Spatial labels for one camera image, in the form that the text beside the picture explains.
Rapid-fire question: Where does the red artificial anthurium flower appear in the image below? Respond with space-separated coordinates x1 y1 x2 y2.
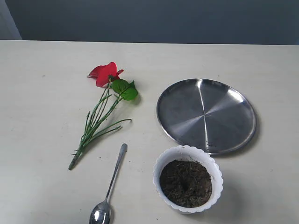
68 62 138 170

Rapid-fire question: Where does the stainless steel spoon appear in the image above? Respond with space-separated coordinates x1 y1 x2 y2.
89 143 128 224

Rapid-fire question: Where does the white scalloped flower pot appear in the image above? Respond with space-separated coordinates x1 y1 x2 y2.
153 145 223 214

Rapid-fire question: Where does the dark potting soil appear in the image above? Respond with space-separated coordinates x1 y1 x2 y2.
159 160 213 208

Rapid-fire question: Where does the round stainless steel plate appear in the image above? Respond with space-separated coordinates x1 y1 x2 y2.
157 79 257 155

